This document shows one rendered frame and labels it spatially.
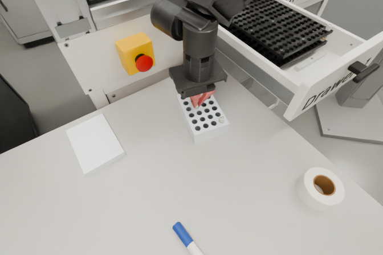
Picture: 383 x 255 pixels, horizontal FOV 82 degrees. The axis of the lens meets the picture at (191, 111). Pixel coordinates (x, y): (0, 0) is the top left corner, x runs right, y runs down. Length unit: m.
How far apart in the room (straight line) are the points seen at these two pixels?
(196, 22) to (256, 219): 0.36
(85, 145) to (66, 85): 1.42
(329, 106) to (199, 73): 1.44
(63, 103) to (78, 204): 1.36
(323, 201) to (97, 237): 0.40
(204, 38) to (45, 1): 0.28
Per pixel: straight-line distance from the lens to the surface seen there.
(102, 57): 0.55
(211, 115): 0.51
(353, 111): 1.82
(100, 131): 0.54
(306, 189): 0.47
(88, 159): 0.51
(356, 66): 0.55
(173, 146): 0.50
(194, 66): 0.39
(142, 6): 0.53
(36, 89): 2.02
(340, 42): 0.69
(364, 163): 1.66
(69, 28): 0.50
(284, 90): 0.49
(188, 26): 0.37
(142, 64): 0.50
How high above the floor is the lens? 1.20
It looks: 52 degrees down
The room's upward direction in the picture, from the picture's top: straight up
